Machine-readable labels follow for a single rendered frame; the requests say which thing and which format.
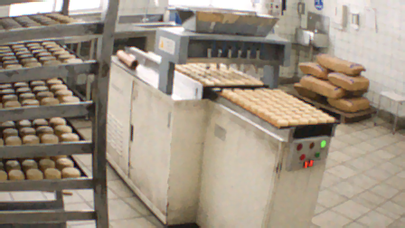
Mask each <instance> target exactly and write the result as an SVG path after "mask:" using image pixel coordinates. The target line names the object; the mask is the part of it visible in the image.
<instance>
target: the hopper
mask: <svg viewBox="0 0 405 228"><path fill-rule="evenodd" d="M174 8H175V9H176V11H177V13H178V15H179V17H180V19H181V20H180V22H181V24H182V26H183V29H184V30H186V31H189V32H193V33H217V34H235V35H248V36H264V37H265V38H266V37H267V36H268V35H269V33H270V31H271V30H272V29H273V27H274V26H275V24H276V23H277V22H278V21H279V19H280V18H277V17H274V16H270V15H269V14H262V13H258V12H251V11H249V10H234V9H226V8H219V7H204V6H175V7H174ZM236 12H239V13H240V14H239V13H236Z"/></svg>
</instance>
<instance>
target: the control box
mask: <svg viewBox="0 0 405 228"><path fill-rule="evenodd" d="M323 140H325V146H324V147H321V143H322V141H323ZM328 141H329V137H327V136H323V137H317V138H298V139H297V140H292V142H291V143H290V145H289V147H288V153H287V165H286V170H287V171H291V170H295V169H302V168H306V167H309V165H311V164H310V162H312V166H318V165H322V164H323V163H324V162H325V156H326V151H327V147H328ZM312 142H313V143H314V144H315V146H314V147H313V148H312V149H310V144H311V143H312ZM299 144H302V148H301V149H300V150H298V151H297V147H298V145H299ZM316 152H319V153H320V156H319V157H318V158H316V157H315V153H316ZM303 154H304V155H305V156H306V158H305V160H303V161H302V160H300V157H301V156H302V155H303ZM311 160H312V161H311ZM306 162H307V166H306V167H304V166H305V163H306Z"/></svg>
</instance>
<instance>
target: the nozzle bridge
mask: <svg viewBox="0 0 405 228"><path fill-rule="evenodd" d="M214 40H215V42H216V44H215V49H214V52H213V53H212V57H211V58H207V57H206V56H207V49H208V45H210V46H211V47H212V51H213V48H214ZM223 40H225V49H224V52H223V53H222V54H221V58H218V57H217V56H218V55H217V54H218V49H219V45H220V46H221V51H223V47H224V41H223ZM233 41H234V42H236V48H235V51H234V53H232V54H231V58H228V53H227V50H228V47H229V46H231V51H232V52H233V50H234V46H235V43H234V42H233ZM244 42H245V50H244V53H243V54H241V55H240V59H237V53H238V50H239V47H241V52H243V49H244ZM253 43H254V44H255V46H254V51H253V52H252V50H253ZM262 43H263V45H264V47H263V52H262V53H261V51H262ZM291 45H292V42H290V41H288V40H284V39H280V38H277V36H275V35H272V34H269V35H268V36H267V37H266V38H265V37H264V36H248V35H235V34H217V33H193V32H189V31H186V30H184V29H183V27H170V28H161V27H157V29H156V38H155V52H154V54H156V55H158V56H160V57H162V58H161V61H160V64H159V76H158V89H159V90H160V91H162V92H163V93H165V94H173V93H174V72H175V65H179V64H186V63H228V64H259V65H264V71H263V78H262V80H263V82H265V83H267V84H268V85H269V89H268V90H277V89H278V78H279V72H280V68H279V66H282V67H290V57H291ZM248 47H250V53H252V54H251V55H250V59H246V54H247V50H248ZM257 48H259V54H261V55H259V59H256V56H255V54H256V50H257Z"/></svg>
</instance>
